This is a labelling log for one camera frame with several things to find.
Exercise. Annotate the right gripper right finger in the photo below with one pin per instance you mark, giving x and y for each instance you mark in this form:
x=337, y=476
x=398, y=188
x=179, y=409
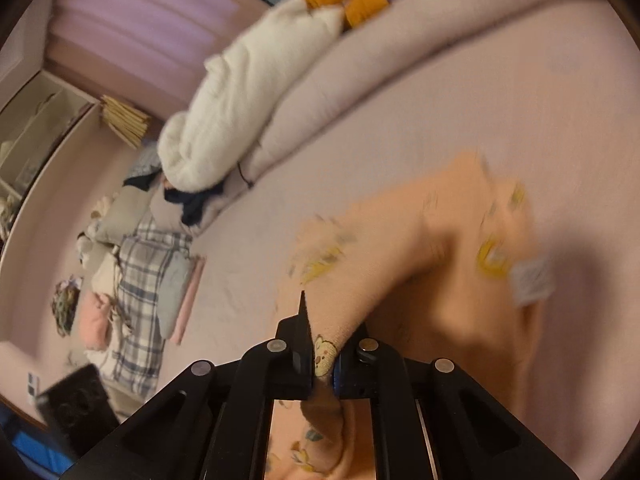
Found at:
x=434, y=421

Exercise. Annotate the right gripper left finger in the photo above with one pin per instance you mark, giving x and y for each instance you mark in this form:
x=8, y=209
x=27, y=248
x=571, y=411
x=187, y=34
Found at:
x=210, y=422

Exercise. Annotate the orange cartoon print pajama pants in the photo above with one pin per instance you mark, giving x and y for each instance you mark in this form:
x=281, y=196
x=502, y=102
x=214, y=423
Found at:
x=436, y=268

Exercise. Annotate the plaid pillow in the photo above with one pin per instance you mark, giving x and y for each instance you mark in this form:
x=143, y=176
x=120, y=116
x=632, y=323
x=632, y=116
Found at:
x=144, y=258

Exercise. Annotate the pink crumpled garment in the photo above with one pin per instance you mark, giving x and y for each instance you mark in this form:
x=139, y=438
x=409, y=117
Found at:
x=94, y=325

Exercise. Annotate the patterned fabric bundle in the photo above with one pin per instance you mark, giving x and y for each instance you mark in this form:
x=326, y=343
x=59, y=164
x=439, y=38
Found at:
x=64, y=303

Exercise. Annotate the folded grey garment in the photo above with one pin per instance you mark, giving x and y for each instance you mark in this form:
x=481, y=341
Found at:
x=171, y=291

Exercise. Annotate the folded pink garment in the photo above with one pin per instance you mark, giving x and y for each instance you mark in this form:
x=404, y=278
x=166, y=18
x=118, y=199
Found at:
x=188, y=302

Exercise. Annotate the small panda plush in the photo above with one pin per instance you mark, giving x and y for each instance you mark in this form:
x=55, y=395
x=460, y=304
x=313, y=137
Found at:
x=84, y=247

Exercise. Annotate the grey pillow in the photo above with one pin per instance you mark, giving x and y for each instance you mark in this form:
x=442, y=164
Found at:
x=124, y=215

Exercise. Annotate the dark navy garment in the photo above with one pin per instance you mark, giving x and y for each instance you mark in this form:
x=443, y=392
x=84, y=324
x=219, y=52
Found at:
x=192, y=203

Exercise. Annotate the striped blue pillow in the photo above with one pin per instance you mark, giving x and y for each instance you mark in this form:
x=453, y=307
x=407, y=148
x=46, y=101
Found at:
x=145, y=170

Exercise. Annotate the white goose plush toy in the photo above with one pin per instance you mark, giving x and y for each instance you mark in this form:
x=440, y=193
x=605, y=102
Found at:
x=243, y=84

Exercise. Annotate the straw tassel hanging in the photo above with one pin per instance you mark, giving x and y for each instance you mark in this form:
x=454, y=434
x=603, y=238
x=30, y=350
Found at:
x=126, y=121

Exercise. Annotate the pink curtain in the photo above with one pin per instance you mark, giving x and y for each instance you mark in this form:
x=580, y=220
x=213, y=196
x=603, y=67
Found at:
x=150, y=53

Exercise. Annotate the mauve rolled duvet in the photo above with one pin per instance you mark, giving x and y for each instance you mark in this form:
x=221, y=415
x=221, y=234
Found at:
x=409, y=31

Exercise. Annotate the cream wall shelf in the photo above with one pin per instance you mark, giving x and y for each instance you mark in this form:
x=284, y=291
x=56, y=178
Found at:
x=34, y=123

